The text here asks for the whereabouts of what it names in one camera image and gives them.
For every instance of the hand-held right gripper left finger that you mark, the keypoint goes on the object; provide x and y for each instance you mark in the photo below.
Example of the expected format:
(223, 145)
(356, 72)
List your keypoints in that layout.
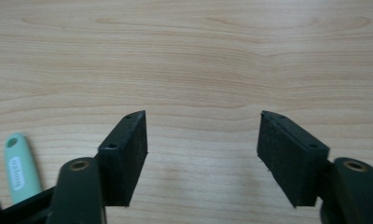
(125, 161)

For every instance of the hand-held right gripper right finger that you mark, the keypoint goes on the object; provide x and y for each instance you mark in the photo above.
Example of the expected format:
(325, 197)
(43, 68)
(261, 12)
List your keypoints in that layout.
(284, 161)

